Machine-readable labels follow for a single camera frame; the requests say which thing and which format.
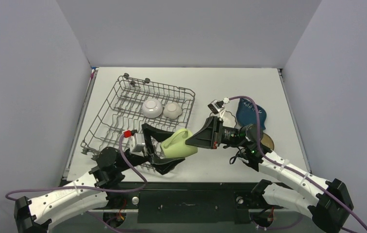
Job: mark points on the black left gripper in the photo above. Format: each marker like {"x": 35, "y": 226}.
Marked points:
{"x": 161, "y": 165}

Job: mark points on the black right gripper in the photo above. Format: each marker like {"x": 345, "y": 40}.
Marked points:
{"x": 217, "y": 132}

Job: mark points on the green mug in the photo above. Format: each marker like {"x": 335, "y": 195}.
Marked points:
{"x": 175, "y": 146}

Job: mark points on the small white lobed bowl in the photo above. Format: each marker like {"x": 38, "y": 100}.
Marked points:
{"x": 172, "y": 110}

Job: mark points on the plain white bowl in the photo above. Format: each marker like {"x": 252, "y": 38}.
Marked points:
{"x": 151, "y": 108}

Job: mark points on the tan brown bowl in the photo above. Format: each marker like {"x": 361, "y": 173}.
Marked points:
{"x": 267, "y": 141}

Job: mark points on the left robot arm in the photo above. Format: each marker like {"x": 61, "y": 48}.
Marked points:
{"x": 115, "y": 174}

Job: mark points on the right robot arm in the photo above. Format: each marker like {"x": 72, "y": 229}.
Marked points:
{"x": 327, "y": 203}

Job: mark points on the blue leaf-shaped dish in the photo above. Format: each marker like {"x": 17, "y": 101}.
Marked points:
{"x": 246, "y": 114}

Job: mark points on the white scalloped bowl black rim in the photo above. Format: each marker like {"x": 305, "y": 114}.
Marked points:
{"x": 229, "y": 120}

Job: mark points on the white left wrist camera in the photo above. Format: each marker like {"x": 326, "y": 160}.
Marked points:
{"x": 136, "y": 141}

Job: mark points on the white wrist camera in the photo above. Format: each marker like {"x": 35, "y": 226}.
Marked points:
{"x": 136, "y": 141}
{"x": 218, "y": 106}

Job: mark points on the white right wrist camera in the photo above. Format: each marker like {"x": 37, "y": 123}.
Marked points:
{"x": 218, "y": 106}

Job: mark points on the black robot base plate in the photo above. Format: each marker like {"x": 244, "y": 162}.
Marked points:
{"x": 168, "y": 202}

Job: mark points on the grey wire dish rack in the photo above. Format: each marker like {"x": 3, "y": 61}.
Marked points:
{"x": 121, "y": 111}

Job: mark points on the aluminium table edge rail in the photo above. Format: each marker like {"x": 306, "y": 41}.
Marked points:
{"x": 280, "y": 73}

